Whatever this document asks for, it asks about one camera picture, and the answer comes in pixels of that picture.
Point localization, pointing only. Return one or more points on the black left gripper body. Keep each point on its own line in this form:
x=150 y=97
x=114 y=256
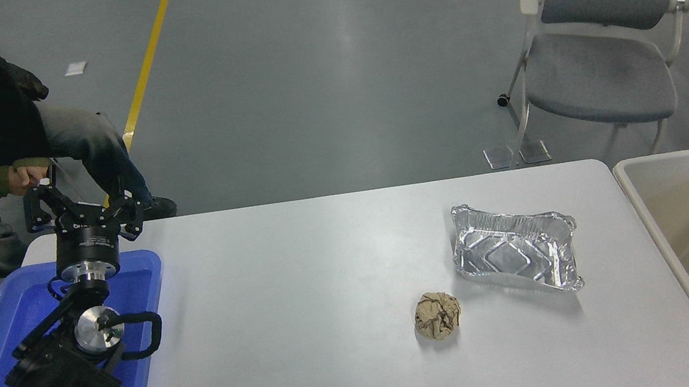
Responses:
x=85 y=244

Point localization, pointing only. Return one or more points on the person's hand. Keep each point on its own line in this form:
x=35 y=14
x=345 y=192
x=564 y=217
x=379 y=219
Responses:
x=26 y=179

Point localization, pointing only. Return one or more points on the crumpled tan paper ball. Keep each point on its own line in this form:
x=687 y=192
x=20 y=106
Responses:
x=438 y=316

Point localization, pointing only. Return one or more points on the grey metal floor plate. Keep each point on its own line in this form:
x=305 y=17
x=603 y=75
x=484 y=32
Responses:
x=535 y=151
x=498 y=158

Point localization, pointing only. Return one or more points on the silver foil tray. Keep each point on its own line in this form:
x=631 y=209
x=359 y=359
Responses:
x=513 y=258

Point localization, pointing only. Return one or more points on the grey padded chair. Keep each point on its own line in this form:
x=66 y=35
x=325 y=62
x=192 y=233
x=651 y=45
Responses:
x=595 y=74

